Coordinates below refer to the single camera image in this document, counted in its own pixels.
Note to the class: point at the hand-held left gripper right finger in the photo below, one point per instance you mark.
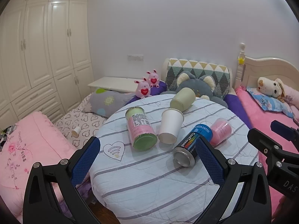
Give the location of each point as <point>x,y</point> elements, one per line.
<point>209,162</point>

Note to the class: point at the black and white striped cloth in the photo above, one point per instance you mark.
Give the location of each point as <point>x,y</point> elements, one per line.
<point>5,135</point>

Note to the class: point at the cream dog plush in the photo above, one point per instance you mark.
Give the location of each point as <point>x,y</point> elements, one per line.
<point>268,86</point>

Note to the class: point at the triangle pattern quilted cushion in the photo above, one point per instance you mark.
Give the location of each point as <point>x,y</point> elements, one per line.
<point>198,68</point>

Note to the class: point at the grey cat plush cushion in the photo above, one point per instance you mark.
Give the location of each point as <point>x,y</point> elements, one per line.
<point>186,80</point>

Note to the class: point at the pink and green canister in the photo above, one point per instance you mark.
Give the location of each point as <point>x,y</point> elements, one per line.
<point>140,129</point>

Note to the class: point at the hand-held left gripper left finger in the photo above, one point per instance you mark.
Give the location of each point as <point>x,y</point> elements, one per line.
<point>85,159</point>

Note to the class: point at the pink translucent cup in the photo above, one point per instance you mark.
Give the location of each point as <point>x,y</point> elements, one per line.
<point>219,130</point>

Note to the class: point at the grey dotted pillow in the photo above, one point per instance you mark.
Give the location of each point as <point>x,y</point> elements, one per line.
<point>105,101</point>

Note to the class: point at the pale green cup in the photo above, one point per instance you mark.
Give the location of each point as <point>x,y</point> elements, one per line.
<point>182,99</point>

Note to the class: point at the cream wooden headboard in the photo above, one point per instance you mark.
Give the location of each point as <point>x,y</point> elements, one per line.
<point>261,67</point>

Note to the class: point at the blue cartoon pillow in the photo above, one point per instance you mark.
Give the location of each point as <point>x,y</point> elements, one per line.
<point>268,102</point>

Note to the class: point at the small pink bunny plush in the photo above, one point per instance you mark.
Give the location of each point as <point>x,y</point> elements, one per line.
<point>153,79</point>

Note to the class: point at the cream panelled wardrobe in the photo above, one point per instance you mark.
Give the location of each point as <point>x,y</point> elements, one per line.
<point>42,51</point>

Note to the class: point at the yellow star ornament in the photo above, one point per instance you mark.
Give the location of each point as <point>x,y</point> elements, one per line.
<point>241,60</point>

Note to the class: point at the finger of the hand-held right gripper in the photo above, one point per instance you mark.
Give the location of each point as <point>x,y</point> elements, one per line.
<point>283,130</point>
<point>264,142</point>

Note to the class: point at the heart print quilt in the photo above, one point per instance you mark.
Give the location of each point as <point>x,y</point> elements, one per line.
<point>81,121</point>

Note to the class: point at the pink bedsheet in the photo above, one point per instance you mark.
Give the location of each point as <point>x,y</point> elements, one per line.
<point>257,117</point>

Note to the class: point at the pink embroidered blanket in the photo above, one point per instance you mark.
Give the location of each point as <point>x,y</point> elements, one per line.
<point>30,140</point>

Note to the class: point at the white bedside table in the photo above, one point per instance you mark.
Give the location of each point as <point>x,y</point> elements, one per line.
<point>114,82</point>

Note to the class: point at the white wall switch panel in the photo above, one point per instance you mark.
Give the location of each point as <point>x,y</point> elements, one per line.
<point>135,57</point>

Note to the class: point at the pink printed pillow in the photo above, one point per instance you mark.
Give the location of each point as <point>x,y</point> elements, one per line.
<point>292,95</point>

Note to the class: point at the large pink bunny plush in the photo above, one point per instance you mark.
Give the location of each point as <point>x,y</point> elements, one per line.
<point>143,89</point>

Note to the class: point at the blue and black can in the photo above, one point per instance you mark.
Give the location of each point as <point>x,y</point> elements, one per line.
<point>190,145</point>

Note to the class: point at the white paper cup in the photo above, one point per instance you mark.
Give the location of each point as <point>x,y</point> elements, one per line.
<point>171,126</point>

